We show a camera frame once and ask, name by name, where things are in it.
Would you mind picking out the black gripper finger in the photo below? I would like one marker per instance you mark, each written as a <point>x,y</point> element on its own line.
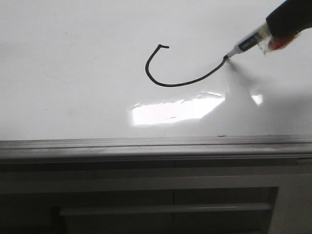
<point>291,17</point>

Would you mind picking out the white whiteboard marker pen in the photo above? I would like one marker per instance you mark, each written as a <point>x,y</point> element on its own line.
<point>262,38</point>

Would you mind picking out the grey cabinet with drawer handle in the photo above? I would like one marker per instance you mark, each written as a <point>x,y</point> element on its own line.
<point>271,196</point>

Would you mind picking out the white whiteboard with aluminium frame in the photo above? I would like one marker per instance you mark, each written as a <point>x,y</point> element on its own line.
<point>73,84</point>

